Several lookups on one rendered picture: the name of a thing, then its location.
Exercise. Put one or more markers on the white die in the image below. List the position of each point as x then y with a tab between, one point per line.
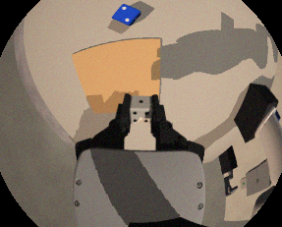
140	109

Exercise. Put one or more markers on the tan square mat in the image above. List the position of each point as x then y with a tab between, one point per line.
110	70

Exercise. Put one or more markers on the blue die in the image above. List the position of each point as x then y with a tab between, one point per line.
126	14

